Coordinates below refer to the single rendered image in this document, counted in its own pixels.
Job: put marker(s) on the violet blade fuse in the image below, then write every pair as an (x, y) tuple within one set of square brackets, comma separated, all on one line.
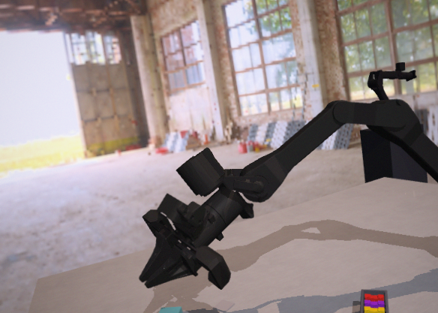
[(376, 304)]

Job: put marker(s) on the yellow fuse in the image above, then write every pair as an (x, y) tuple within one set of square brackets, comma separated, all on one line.
[(368, 309)]

